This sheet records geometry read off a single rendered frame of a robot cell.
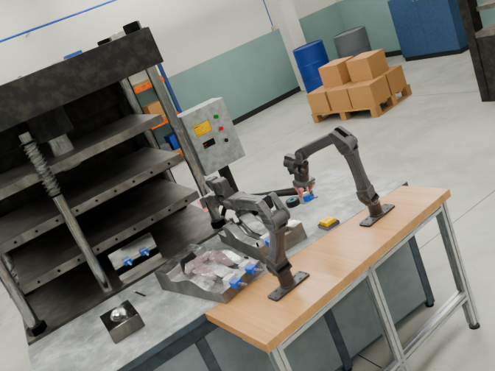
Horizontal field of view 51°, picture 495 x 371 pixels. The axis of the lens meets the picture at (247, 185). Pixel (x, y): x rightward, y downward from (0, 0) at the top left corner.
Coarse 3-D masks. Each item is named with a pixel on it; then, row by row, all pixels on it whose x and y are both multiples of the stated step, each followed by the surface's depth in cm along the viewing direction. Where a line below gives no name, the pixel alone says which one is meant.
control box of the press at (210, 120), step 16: (192, 112) 312; (208, 112) 317; (224, 112) 322; (192, 128) 314; (208, 128) 318; (224, 128) 323; (192, 144) 315; (208, 144) 320; (224, 144) 324; (240, 144) 329; (208, 160) 321; (224, 160) 326; (224, 176) 332
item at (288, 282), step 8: (288, 272) 216; (296, 272) 226; (304, 272) 224; (280, 280) 217; (288, 280) 216; (296, 280) 220; (280, 288) 220; (288, 288) 216; (272, 296) 216; (280, 296) 214
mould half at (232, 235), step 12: (240, 216) 277; (252, 216) 273; (228, 228) 269; (252, 228) 267; (264, 228) 263; (300, 228) 253; (228, 240) 277; (240, 240) 261; (252, 240) 255; (288, 240) 250; (300, 240) 253; (252, 252) 254; (264, 252) 245
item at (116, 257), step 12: (144, 228) 311; (132, 240) 300; (144, 240) 301; (108, 252) 295; (120, 252) 295; (132, 252) 298; (156, 252) 305; (108, 264) 318; (120, 264) 296; (132, 264) 299; (144, 264) 303; (120, 276) 297
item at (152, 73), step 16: (160, 80) 288; (128, 96) 349; (160, 96) 290; (176, 128) 296; (192, 160) 302; (208, 192) 309; (208, 208) 312; (224, 224) 315; (0, 256) 263; (0, 272) 262; (16, 288) 267; (16, 304) 268; (32, 320) 272
